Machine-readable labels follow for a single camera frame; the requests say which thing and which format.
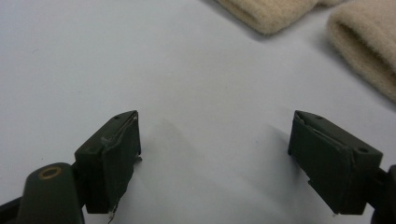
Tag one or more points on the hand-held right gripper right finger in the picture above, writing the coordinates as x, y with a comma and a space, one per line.
333, 165

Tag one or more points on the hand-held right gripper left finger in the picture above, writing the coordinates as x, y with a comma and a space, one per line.
109, 161

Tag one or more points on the beige fleece cloth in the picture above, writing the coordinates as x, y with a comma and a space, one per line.
367, 43
267, 14

